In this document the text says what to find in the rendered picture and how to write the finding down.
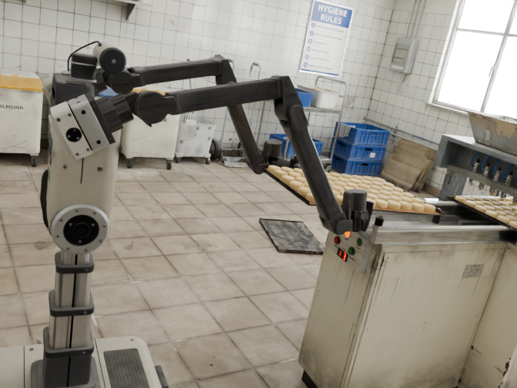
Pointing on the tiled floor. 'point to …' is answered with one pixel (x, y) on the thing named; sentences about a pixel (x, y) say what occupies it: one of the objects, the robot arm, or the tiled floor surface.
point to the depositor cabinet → (495, 329)
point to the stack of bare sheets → (291, 236)
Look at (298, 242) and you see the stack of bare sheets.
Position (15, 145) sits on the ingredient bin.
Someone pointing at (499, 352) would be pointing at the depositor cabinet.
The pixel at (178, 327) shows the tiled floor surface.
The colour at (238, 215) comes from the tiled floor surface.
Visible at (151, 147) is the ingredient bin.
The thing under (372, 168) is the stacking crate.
